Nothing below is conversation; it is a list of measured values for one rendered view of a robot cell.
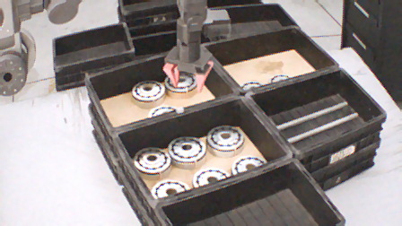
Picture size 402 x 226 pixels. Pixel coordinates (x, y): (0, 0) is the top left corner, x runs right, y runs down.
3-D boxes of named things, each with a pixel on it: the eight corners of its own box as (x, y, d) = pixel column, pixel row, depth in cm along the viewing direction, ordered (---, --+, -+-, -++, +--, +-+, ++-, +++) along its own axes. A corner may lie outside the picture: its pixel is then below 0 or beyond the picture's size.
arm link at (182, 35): (174, 13, 145) (179, 24, 141) (201, 10, 147) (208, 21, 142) (174, 37, 149) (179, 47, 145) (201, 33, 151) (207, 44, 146)
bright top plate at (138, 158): (142, 177, 159) (142, 176, 159) (128, 154, 167) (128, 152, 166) (176, 167, 163) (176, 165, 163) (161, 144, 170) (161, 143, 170)
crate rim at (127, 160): (152, 210, 143) (152, 204, 141) (111, 138, 164) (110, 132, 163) (293, 162, 156) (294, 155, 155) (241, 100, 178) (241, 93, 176)
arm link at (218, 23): (180, -7, 140) (188, 17, 136) (225, -12, 142) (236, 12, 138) (176, 23, 150) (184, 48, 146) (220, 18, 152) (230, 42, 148)
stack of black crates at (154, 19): (126, 84, 317) (123, 13, 289) (117, 56, 340) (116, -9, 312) (199, 72, 326) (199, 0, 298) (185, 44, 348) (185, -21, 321)
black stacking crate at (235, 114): (156, 232, 149) (152, 204, 142) (116, 164, 170) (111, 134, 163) (288, 187, 162) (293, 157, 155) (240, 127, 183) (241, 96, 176)
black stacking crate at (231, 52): (240, 126, 184) (242, 95, 177) (197, 74, 205) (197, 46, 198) (337, 94, 197) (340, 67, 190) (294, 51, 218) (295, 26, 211)
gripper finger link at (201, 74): (187, 80, 160) (187, 49, 154) (213, 86, 158) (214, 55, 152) (177, 94, 155) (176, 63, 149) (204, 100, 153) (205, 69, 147)
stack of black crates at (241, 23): (222, 117, 295) (224, 37, 268) (205, 82, 318) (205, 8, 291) (297, 103, 304) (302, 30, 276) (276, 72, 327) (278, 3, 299)
